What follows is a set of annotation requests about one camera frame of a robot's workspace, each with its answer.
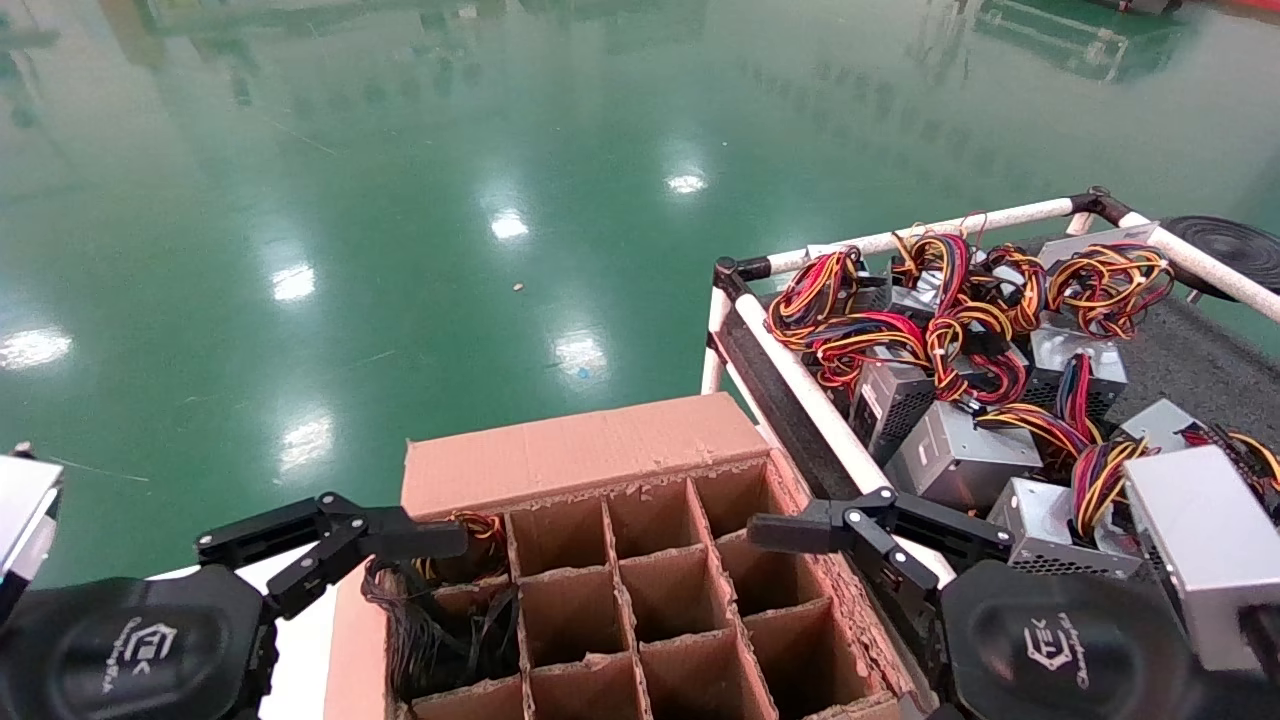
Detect red yellow cable loop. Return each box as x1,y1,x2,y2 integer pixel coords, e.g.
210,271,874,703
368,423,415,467
768,245,891,351

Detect silver power supply mesh side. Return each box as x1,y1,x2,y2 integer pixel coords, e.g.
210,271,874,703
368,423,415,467
988,437,1161,583

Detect orange black cable bundle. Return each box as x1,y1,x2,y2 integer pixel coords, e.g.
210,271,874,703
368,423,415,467
985,245,1049,336

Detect orange red cable bundle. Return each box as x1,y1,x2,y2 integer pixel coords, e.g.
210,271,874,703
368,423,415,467
925,300,1031,409

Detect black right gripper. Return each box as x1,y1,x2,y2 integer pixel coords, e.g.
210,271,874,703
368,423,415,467
747,488,1216,720

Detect boxed power supply coloured cables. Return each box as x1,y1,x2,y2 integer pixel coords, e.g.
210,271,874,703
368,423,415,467
412,510,506,586

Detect cardboard box with dividers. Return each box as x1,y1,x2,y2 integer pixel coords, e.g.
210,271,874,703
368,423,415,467
322,392,926,720

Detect grey flat power supply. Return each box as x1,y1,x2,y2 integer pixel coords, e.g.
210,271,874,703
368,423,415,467
885,398,1049,538

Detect yellow red blue cable bundle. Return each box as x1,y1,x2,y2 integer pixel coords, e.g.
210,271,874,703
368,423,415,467
975,352,1101,476

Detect power supply with black cables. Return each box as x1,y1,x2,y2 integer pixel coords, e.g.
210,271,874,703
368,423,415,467
362,555,521,701

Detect dark grey vented power supply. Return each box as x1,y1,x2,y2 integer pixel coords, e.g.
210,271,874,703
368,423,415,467
812,310,941,466

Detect green floor platform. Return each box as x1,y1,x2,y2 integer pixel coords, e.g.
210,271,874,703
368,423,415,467
975,0,1196,83

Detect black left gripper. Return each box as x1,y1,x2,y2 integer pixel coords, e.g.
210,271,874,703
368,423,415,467
0,565,279,720

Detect silver power supply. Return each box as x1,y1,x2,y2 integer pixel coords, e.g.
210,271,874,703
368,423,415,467
1118,398,1203,453
1040,222,1179,341

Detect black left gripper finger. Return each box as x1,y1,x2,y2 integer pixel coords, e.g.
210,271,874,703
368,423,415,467
195,492,469,621

